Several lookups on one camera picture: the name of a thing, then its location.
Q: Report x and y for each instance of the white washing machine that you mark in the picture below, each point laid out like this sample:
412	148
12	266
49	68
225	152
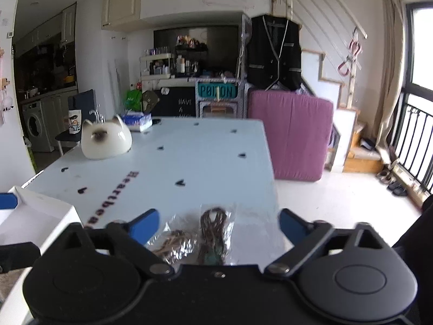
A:
37	125

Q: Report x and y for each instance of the blue tissue pack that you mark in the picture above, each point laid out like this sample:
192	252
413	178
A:
137	121

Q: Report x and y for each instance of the dark blue chair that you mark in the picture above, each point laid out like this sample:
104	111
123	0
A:
81	105

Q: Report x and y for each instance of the white cartoon cup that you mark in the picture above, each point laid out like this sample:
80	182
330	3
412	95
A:
75	122

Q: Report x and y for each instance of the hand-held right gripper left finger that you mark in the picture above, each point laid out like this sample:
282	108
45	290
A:
146	224

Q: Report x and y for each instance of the white perforated storage crate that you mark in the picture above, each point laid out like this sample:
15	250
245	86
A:
220	108

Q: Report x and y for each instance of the cream wall cabinet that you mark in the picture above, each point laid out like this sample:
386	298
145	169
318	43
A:
121	1

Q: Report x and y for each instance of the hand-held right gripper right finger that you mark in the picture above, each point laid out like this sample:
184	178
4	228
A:
293	226

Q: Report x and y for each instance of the pair of dark shoes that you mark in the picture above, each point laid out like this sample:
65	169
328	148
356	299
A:
394	184

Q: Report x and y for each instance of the black chalkboard sign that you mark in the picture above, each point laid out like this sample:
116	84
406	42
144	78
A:
176	103

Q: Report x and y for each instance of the green plastic bag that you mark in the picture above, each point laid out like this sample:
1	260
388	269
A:
133	101

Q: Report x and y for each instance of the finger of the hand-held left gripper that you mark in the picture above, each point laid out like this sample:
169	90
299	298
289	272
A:
7	200
18	255

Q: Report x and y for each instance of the pink carabiner hooks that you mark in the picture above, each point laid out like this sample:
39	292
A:
350	57

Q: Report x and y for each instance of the silver faucet ornament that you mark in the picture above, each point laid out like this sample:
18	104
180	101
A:
97	113

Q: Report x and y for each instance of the pink mattress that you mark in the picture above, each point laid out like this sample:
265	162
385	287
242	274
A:
289	135

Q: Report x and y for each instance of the black vest with white trim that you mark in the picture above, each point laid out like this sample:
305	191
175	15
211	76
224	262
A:
274	50

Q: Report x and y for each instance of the white shelf with bottles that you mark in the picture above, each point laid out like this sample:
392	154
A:
157	66

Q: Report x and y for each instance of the beige curtain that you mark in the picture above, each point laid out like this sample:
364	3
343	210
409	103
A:
390	74

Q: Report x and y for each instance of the wooden step box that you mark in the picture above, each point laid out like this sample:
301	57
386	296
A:
363	160

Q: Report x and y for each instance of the teal licence plate sign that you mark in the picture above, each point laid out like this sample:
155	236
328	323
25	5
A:
217	91

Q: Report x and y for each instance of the black balcony railing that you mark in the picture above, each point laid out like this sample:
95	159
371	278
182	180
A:
414	138

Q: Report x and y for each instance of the shallow white cardboard box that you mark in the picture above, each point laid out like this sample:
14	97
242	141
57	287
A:
37	213

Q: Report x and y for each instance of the white cat-shaped ceramic dome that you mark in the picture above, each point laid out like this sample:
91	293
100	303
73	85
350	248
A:
106	140

